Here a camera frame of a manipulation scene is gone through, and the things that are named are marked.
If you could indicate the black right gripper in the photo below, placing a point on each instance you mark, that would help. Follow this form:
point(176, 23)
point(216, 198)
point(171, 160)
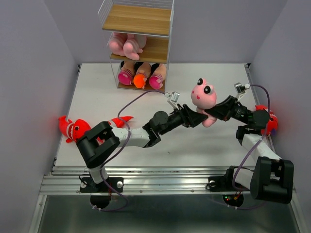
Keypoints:
point(221, 110)

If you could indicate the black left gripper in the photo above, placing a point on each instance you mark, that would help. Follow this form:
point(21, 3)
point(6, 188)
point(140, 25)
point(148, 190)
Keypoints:
point(188, 117)

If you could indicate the pink pig plush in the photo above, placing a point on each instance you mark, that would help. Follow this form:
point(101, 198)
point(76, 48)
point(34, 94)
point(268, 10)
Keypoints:
point(134, 45)
point(116, 43)
point(204, 97)

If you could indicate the red fish plush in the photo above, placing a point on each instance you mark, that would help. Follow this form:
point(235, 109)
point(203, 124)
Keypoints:
point(272, 126)
point(119, 122)

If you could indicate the boy doll orange shorts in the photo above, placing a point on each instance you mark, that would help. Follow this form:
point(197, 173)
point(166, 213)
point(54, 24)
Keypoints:
point(142, 74)

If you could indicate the boy doll pink shorts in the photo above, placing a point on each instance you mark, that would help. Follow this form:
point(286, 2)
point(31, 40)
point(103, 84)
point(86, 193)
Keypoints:
point(127, 72)

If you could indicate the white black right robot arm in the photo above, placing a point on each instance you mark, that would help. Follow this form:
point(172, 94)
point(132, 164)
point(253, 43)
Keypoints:
point(272, 178)

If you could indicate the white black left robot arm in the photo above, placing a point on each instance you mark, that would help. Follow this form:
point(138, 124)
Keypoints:
point(97, 144)

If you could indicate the red shark plush left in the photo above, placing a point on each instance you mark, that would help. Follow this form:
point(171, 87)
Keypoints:
point(72, 130)

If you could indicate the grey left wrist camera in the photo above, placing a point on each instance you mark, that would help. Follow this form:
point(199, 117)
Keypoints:
point(172, 99)

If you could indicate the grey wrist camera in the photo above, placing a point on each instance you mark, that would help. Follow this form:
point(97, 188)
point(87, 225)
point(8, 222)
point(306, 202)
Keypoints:
point(241, 90)
point(172, 99)

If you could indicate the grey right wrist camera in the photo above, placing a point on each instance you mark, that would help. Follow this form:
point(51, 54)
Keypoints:
point(241, 90)

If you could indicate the wooden three-tier wire shelf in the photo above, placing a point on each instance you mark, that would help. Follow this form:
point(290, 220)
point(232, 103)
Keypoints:
point(153, 18)

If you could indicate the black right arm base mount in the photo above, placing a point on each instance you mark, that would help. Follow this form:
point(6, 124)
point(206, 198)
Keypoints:
point(233, 196)

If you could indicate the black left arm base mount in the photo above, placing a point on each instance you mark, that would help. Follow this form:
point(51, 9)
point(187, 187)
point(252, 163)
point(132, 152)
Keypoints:
point(100, 194)

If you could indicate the aluminium mounting rail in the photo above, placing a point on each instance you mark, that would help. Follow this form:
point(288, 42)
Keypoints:
point(64, 180)

